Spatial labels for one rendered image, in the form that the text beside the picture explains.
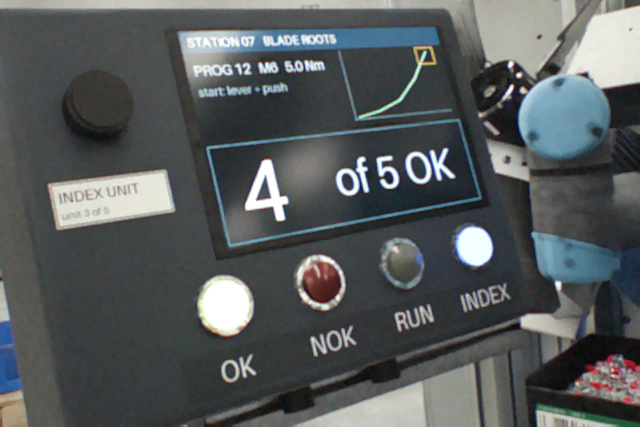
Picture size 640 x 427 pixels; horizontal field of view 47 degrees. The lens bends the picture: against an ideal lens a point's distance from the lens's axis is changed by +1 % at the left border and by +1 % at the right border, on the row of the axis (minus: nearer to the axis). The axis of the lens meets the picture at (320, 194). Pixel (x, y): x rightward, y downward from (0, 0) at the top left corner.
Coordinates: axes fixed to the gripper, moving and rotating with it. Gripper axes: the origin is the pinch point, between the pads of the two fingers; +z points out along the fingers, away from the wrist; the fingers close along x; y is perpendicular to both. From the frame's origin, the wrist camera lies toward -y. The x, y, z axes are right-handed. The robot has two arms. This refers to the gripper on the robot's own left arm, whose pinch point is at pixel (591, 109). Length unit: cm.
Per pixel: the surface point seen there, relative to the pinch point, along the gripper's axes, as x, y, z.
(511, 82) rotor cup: -6.4, 10.5, 12.1
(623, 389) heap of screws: 32.4, 2.2, -14.7
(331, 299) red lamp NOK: 6, 12, -71
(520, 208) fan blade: 12.0, 11.9, 4.8
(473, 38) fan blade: -16.4, 17.2, 29.8
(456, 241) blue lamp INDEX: 5, 7, -64
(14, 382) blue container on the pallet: 70, 265, 147
